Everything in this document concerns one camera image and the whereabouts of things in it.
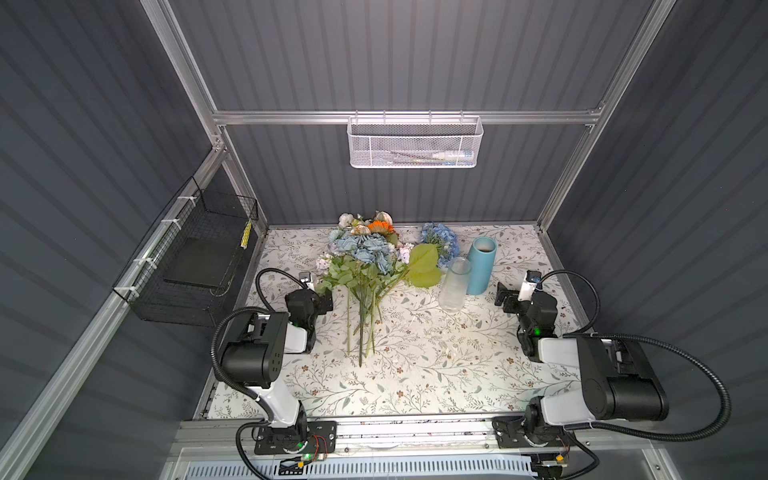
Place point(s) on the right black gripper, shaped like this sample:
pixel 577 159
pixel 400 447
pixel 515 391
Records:
pixel 510 302

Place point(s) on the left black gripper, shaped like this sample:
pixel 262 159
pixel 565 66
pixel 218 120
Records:
pixel 321 303

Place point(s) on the clear ribbed glass vase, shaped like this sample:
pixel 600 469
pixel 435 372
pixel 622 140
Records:
pixel 455 285

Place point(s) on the blue rose bouquet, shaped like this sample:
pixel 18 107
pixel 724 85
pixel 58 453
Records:
pixel 365 287

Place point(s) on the orange gerbera flower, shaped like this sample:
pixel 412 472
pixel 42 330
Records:
pixel 381 228

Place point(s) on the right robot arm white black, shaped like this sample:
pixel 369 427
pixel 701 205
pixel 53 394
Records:
pixel 616 378

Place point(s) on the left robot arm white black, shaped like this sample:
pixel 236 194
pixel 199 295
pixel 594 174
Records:
pixel 247 354

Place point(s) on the blue ceramic vase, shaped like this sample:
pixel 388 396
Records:
pixel 482 258

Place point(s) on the mixed pastel flower bunch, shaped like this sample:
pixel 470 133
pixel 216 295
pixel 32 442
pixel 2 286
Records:
pixel 354 225

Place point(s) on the blue hydrangea flower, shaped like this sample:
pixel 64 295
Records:
pixel 445 240

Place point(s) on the marker pen in basket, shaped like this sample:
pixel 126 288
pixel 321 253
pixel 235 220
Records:
pixel 450 157

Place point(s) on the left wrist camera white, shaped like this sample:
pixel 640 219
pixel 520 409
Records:
pixel 307 278

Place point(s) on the black wire basket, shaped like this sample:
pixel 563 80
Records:
pixel 191 271

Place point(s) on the white wire mesh basket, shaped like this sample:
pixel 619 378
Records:
pixel 371 138

